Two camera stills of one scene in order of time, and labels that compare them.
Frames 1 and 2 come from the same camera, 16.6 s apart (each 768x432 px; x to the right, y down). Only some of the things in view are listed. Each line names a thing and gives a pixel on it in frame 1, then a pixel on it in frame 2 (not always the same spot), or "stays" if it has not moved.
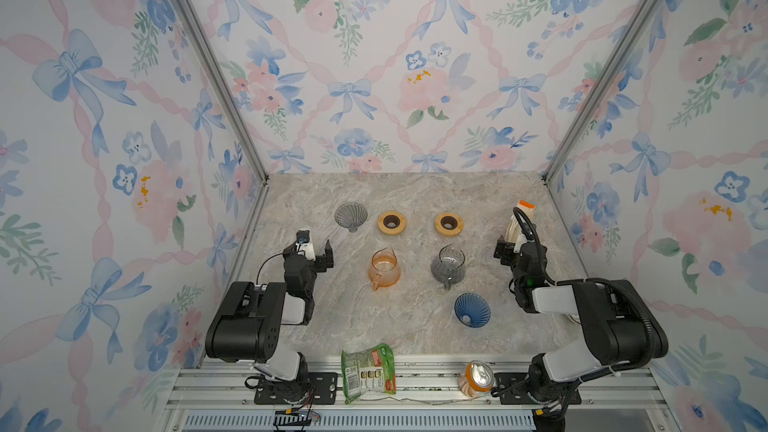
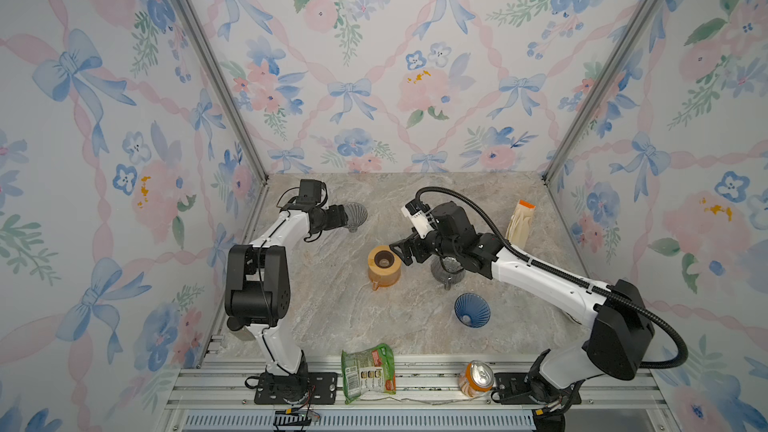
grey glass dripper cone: (351, 215) stays
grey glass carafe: (447, 268) stays
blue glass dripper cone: (472, 310) stays
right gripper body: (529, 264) -> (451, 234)
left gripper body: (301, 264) -> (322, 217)
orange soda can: (476, 380) stays
